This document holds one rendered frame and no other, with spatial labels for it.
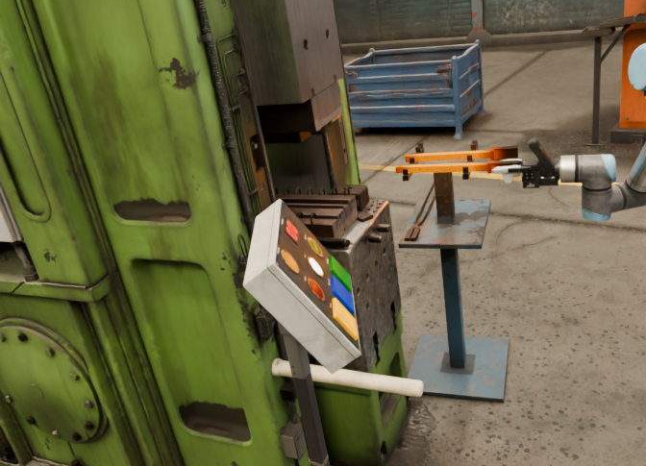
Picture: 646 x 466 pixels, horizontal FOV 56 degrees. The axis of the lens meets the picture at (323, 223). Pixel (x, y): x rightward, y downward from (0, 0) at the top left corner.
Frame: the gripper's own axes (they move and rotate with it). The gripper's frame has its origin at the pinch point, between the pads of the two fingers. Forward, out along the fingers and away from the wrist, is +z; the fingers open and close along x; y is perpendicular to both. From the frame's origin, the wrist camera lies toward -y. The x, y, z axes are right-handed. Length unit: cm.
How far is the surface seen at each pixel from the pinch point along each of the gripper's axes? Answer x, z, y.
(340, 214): -42, 42, -1
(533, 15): 747, 21, 57
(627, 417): -8, -44, 97
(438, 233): 0.0, 21.7, 26.5
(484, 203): 27.8, 8.1, 26.5
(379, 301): -36, 36, 34
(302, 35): -48, 43, -56
